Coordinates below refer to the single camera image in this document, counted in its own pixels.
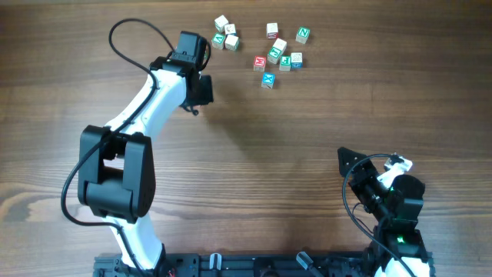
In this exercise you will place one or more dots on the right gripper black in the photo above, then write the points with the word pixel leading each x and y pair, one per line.
pixel 356 184

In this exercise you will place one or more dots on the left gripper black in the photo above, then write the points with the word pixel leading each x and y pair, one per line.
pixel 204 90

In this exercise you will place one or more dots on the blue letter X block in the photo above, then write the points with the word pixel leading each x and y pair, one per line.
pixel 268 80

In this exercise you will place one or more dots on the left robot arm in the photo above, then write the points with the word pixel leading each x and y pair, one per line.
pixel 116 178

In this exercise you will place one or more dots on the green letter V block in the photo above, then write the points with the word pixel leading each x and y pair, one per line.
pixel 218 40

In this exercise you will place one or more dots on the plain top block teal side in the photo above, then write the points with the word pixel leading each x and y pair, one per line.
pixel 220 23

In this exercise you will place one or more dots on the plain block green side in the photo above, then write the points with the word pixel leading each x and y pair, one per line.
pixel 231 42

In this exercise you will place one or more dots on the animal picture block blue side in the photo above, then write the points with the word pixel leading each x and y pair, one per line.
pixel 230 29

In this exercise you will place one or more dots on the red letter M block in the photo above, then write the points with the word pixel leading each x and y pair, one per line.
pixel 259 63

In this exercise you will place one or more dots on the picture block red side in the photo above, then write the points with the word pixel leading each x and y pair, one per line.
pixel 272 30

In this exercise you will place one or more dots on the plain block upper middle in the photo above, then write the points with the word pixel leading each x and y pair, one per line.
pixel 280 44

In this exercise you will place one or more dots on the green letter F block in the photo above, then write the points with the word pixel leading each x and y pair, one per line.
pixel 285 63

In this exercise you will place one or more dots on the spiral picture block blue side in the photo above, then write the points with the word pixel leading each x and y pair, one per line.
pixel 296 59

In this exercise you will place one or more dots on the green letter N block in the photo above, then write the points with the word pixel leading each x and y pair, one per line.
pixel 302 35

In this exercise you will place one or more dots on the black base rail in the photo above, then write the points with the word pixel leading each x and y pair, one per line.
pixel 217 265

